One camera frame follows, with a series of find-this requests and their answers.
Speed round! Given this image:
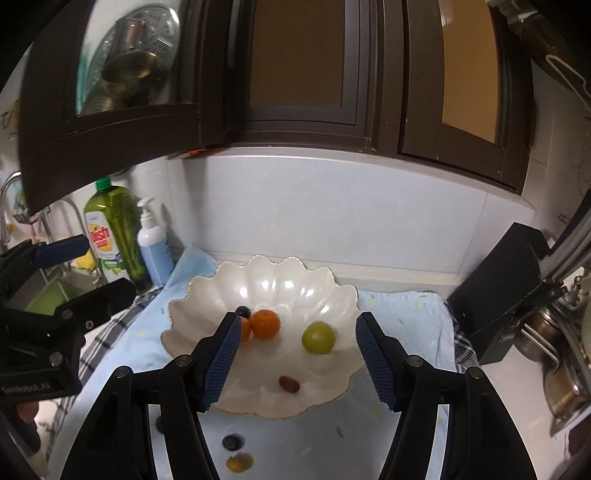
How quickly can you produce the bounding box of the person's left hand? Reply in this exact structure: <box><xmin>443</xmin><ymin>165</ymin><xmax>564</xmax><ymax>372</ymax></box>
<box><xmin>16</xmin><ymin>401</ymin><xmax>42</xmax><ymax>455</ymax></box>

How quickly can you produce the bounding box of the blue pump bottle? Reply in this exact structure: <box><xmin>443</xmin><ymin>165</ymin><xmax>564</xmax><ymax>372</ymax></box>
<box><xmin>137</xmin><ymin>197</ymin><xmax>175</xmax><ymax>287</ymax></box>

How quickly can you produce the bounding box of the grey checkered fringed cloth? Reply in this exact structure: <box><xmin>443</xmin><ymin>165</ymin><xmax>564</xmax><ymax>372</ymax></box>
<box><xmin>46</xmin><ymin>295</ymin><xmax>478</xmax><ymax>444</ymax></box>

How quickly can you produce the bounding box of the small olive-brown fruit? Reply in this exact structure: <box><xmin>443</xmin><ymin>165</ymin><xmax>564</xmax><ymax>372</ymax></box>
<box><xmin>226</xmin><ymin>453</ymin><xmax>254</xmax><ymax>474</ymax></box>

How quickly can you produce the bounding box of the thin chrome gooseneck faucet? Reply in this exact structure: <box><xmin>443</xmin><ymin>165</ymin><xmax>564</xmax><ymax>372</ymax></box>
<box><xmin>39</xmin><ymin>198</ymin><xmax>88</xmax><ymax>278</ymax></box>

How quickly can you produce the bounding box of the green plum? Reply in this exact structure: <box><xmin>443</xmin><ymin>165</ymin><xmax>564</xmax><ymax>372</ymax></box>
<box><xmin>301</xmin><ymin>322</ymin><xmax>336</xmax><ymax>356</ymax></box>

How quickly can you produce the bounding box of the white wire wall rack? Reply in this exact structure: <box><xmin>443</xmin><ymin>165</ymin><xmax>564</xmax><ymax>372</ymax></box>
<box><xmin>545</xmin><ymin>53</ymin><xmax>591</xmax><ymax>109</ymax></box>

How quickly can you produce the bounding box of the black knife block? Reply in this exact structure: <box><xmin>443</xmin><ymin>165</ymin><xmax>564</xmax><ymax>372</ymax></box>
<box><xmin>447</xmin><ymin>223</ymin><xmax>552</xmax><ymax>365</ymax></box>

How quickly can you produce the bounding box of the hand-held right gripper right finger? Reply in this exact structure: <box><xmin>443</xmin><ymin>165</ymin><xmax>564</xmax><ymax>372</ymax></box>
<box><xmin>355</xmin><ymin>311</ymin><xmax>527</xmax><ymax>480</ymax></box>

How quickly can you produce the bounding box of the perforated metal steamer plate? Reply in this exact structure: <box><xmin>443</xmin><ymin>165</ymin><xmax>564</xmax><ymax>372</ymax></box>
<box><xmin>76</xmin><ymin>4</ymin><xmax>181</xmax><ymax>114</ymax></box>

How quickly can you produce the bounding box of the wooden cutting board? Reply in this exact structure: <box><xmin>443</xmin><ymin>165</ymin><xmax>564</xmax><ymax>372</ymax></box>
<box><xmin>496</xmin><ymin>0</ymin><xmax>591</xmax><ymax>79</ymax></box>

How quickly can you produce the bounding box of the green dish soap bottle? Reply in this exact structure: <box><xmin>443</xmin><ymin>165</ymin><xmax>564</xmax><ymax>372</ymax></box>
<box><xmin>84</xmin><ymin>176</ymin><xmax>153</xmax><ymax>294</ymax></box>

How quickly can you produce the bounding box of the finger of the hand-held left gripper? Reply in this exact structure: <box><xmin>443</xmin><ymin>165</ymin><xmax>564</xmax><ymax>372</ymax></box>
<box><xmin>0</xmin><ymin>234</ymin><xmax>90</xmax><ymax>305</ymax></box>
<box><xmin>0</xmin><ymin>277</ymin><xmax>138</xmax><ymax>369</ymax></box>

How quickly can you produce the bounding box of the brown open window sash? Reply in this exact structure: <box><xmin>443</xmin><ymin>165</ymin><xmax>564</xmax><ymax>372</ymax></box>
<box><xmin>18</xmin><ymin>0</ymin><xmax>232</xmax><ymax>215</ymax></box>

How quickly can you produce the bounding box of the white scalloped ceramic bowl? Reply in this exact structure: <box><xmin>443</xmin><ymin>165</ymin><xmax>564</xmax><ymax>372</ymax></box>
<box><xmin>161</xmin><ymin>255</ymin><xmax>372</xmax><ymax>420</ymax></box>

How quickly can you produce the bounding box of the brown window frame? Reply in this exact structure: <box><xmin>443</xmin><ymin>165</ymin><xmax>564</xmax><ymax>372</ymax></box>
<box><xmin>222</xmin><ymin>0</ymin><xmax>536</xmax><ymax>195</ymax></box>

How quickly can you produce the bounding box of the light blue speckled cloth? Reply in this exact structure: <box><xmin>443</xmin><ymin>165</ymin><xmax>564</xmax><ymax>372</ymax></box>
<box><xmin>134</xmin><ymin>244</ymin><xmax>462</xmax><ymax>480</ymax></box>

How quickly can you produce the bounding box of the green plastic basin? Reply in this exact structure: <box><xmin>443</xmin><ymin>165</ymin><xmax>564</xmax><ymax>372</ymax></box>
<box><xmin>25</xmin><ymin>277</ymin><xmax>100</xmax><ymax>315</ymax></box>

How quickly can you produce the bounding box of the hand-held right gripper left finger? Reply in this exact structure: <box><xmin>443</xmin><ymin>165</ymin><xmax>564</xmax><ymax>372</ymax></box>
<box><xmin>60</xmin><ymin>312</ymin><xmax>243</xmax><ymax>480</ymax></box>

